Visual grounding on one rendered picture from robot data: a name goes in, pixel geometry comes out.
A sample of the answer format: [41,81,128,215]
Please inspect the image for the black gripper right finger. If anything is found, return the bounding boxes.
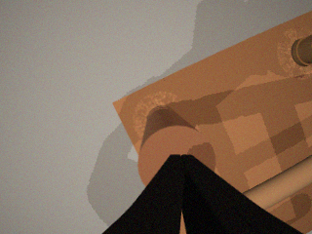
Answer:
[181,154,303,234]

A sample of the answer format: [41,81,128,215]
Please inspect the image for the orange-brown wooden stool seat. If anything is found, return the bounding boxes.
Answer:
[112,11,312,234]

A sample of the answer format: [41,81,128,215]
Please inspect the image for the tan wooden stool legs with crossbar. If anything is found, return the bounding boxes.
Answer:
[137,34,312,210]

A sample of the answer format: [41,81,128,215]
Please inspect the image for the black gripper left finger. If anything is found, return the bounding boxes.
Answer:
[102,154,184,234]

